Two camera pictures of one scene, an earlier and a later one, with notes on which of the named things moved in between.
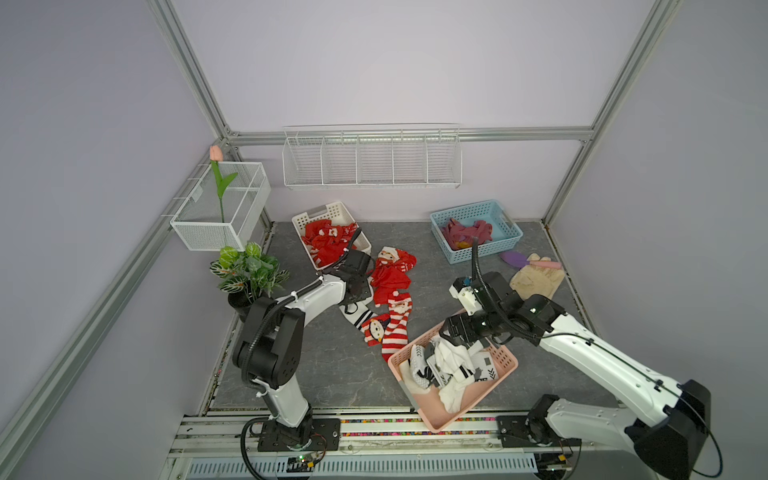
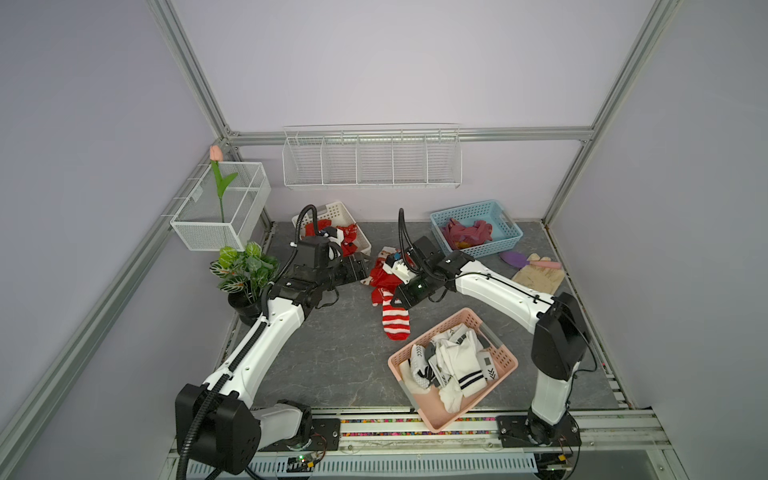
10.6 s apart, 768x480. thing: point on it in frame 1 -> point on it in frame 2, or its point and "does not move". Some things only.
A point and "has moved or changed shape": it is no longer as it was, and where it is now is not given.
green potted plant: [247, 276] does not move
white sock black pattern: [455, 367] -> [422, 374]
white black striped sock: [358, 313] -> [459, 360]
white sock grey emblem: [484, 367] does not move
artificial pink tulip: [216, 156] does not move
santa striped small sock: [396, 332] has moved or changed shape
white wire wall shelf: [365, 156] does not move
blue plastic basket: [504, 229] does not move
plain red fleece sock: [386, 280] does not move
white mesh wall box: [222, 210] does not move
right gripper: [464, 336] -> [404, 300]
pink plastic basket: [429, 403] does not move
